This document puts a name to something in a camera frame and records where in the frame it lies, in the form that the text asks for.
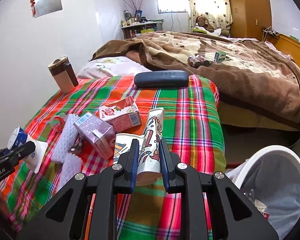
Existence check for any plaid red green tablecloth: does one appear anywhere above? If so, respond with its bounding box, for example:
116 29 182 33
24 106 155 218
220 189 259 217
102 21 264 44
0 75 226 239

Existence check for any small window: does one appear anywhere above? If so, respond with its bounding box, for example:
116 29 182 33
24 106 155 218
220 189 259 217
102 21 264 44
157 0 189 14

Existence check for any white round trash bin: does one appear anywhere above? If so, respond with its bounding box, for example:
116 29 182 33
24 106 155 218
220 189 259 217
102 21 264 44
226 145 300 239

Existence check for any wooden wardrobe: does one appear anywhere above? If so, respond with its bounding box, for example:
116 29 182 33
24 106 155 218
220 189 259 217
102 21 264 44
229 0 271 41

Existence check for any brown fleece blanket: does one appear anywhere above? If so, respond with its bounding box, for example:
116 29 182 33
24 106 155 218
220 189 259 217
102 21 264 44
93 31 300 130

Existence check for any white foam fruit net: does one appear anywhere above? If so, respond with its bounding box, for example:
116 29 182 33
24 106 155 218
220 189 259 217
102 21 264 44
51 114 79 163

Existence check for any pink strawberry milk carton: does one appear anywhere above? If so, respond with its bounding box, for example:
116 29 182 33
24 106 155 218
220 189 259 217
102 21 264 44
99 96 142 133

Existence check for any small green box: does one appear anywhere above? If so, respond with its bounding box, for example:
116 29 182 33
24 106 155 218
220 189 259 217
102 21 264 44
214 51 226 63

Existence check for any purple milk carton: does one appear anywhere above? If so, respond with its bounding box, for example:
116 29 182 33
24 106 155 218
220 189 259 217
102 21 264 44
74 112 116 160

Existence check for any silver wall poster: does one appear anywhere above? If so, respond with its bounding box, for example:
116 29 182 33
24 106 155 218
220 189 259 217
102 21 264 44
30 0 63 18

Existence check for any floral white pillow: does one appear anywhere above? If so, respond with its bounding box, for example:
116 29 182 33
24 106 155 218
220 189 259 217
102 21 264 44
76 56 151 79

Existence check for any patterned window curtain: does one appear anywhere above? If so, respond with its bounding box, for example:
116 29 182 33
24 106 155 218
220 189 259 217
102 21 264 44
188 0 232 31

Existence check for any brown teddy bear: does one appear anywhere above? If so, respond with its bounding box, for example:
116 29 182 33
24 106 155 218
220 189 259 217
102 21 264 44
196 15 215 32

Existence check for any patterned paper cup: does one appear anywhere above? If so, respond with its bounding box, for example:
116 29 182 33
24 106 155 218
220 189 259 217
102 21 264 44
136 107 165 186
113 133 144 164

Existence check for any wooden headboard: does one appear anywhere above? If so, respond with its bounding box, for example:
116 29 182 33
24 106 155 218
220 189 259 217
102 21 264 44
263 28 300 68

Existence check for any small toy on blanket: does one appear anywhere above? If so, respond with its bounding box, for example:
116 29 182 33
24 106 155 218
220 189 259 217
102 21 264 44
187 55 211 69

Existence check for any brown beige thermos cup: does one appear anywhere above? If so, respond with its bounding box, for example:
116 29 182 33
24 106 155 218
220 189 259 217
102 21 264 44
48 56 78 94

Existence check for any cluttered wall shelf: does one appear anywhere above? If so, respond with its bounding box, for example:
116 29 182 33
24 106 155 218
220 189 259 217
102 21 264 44
121 10 164 40

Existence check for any dark blue glasses case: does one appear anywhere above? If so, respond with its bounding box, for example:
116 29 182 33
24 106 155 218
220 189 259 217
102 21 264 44
134 70 189 88

